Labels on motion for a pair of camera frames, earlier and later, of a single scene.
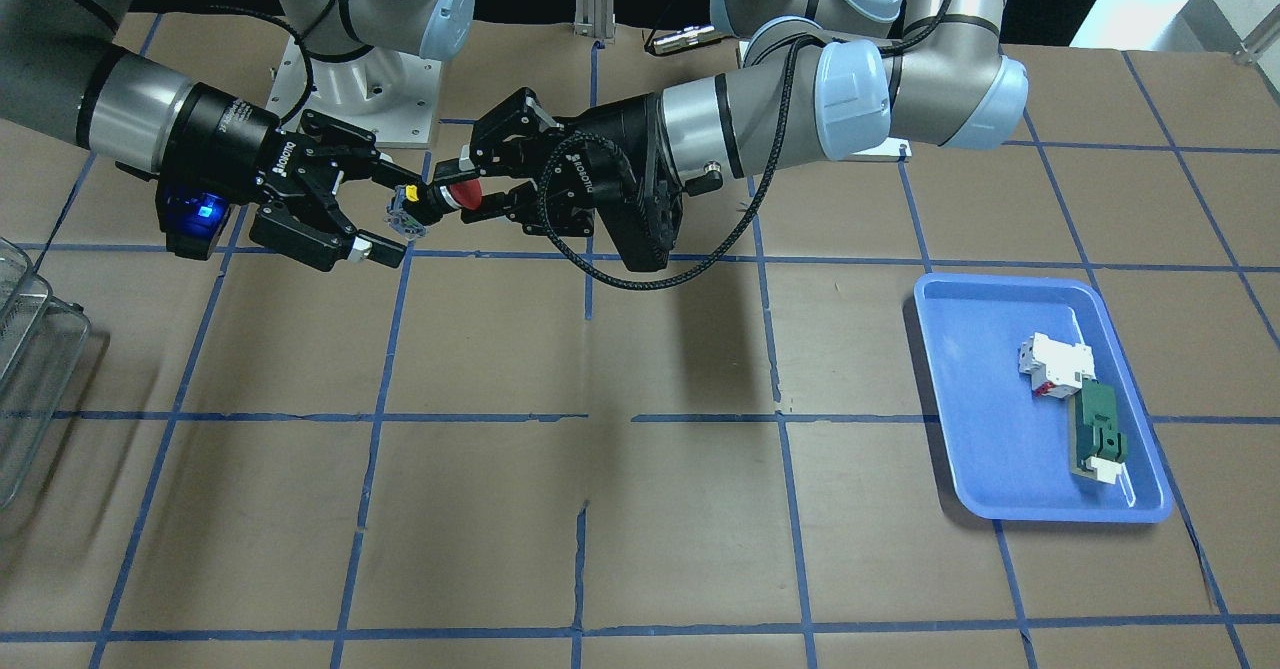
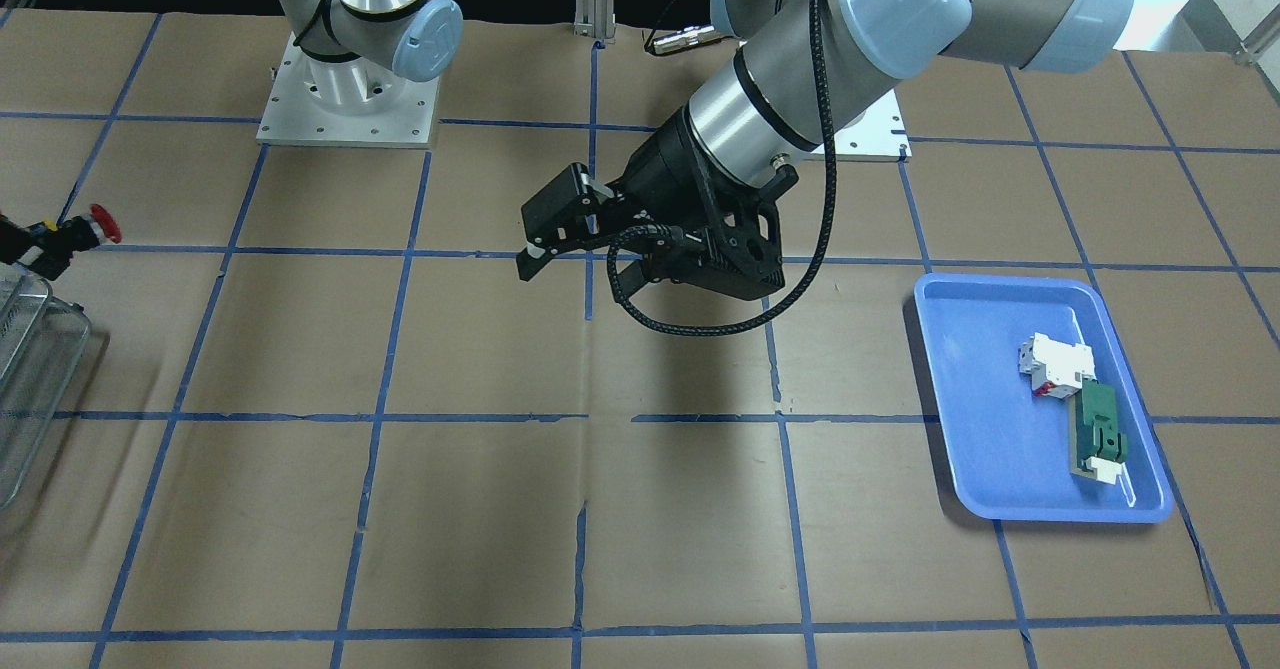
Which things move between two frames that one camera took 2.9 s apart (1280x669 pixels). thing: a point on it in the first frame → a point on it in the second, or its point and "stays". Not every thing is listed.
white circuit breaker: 1057,369 stays
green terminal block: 1098,450 stays
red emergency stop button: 411,208 → 107,222
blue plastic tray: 1009,448 stays
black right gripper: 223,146 → 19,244
